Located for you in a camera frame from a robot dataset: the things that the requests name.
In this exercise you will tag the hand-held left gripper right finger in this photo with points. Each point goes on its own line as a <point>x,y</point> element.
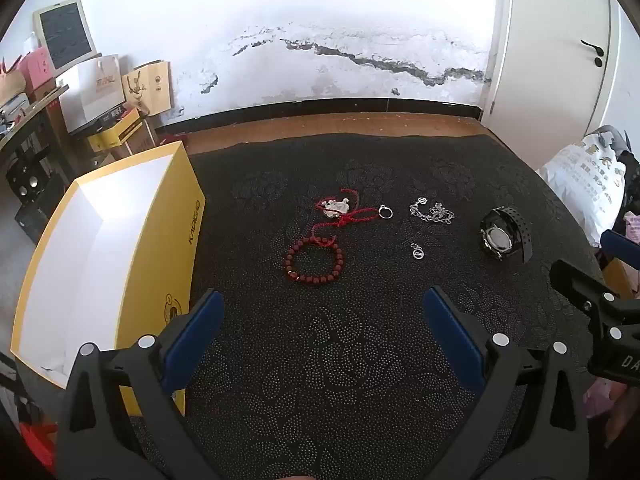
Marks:
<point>450,330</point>

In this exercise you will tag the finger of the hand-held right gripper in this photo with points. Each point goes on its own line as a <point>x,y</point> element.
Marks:
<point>580,287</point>
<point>622,255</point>

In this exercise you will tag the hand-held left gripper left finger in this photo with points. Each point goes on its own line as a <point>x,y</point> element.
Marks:
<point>200,320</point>

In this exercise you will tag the black wristwatch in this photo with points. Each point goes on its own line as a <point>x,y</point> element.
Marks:
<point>495,237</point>

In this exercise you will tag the yellow box with white inside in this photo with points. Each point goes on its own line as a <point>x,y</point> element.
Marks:
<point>100,260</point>

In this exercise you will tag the pink cloth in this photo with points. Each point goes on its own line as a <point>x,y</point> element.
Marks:
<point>602,400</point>

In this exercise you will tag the small silver pendant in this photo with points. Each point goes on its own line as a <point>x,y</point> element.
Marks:
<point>416,255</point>

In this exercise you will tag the white printed plastic bag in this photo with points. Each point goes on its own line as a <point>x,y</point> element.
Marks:
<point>580,180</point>

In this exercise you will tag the brown cardboard box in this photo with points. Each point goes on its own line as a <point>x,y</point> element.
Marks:
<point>137,140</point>

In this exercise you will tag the black computer tower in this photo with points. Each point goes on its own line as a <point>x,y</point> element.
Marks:
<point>42,212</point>

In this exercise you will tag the red bag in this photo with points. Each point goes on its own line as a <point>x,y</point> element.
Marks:
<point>40,447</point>

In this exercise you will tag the yellow and black box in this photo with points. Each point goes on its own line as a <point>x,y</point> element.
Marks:
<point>112,130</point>

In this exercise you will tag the black speaker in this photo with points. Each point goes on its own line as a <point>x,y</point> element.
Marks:
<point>27,177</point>

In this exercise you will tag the white door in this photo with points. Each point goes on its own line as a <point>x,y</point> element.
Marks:
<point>545,35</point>

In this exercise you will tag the tan paper bag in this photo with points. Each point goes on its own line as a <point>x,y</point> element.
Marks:
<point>147,87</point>

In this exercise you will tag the white paper bag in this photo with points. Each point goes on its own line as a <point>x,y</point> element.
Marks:
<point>95,90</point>

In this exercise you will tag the black desk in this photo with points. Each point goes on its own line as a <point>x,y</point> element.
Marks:
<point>30,115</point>

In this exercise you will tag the pink box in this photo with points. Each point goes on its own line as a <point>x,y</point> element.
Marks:
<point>37,70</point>

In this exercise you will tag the woven straw hat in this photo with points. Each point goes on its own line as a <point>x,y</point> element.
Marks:
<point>12,85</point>

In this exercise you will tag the white framed dark board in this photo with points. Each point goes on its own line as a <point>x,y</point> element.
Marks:
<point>65,35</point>

